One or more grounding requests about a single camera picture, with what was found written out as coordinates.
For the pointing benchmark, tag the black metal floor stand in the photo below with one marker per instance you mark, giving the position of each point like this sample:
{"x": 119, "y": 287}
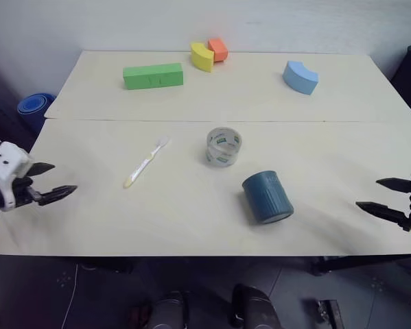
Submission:
{"x": 332, "y": 313}

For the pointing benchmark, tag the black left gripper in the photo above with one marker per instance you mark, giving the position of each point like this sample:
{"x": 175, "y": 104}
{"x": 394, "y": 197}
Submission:
{"x": 22, "y": 192}

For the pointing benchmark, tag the blue rolled foam mat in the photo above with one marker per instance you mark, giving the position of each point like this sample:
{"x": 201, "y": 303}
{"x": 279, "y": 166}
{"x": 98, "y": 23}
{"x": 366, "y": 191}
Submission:
{"x": 35, "y": 108}

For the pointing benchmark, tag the dark rounded grey shape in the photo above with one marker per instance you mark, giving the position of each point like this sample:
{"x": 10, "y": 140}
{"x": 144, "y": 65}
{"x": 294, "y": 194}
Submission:
{"x": 169, "y": 308}

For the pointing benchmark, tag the dark blue ribbed cup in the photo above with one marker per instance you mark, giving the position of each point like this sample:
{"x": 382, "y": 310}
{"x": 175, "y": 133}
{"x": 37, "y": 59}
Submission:
{"x": 267, "y": 198}

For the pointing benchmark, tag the green rectangular foam block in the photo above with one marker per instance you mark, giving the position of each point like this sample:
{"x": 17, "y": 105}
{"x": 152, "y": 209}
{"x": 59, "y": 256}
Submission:
{"x": 153, "y": 76}

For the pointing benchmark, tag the clear tape roll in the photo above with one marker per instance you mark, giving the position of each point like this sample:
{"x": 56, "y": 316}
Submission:
{"x": 223, "y": 156}

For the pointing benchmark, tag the orange foam block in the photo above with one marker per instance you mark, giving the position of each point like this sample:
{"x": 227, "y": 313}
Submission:
{"x": 219, "y": 49}

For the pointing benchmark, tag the dark rounded black shape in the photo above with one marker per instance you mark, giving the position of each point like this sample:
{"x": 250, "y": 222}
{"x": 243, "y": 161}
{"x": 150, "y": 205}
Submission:
{"x": 256, "y": 306}

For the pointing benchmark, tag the yellow curved foam block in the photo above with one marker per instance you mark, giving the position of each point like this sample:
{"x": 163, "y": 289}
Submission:
{"x": 201, "y": 58}

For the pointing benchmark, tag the light blue curved foam block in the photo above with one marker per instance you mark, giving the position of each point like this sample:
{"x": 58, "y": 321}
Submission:
{"x": 299, "y": 77}

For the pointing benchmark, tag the yellow and white toothbrush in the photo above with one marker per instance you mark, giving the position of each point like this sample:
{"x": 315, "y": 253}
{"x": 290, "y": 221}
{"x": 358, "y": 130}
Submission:
{"x": 144, "y": 165}

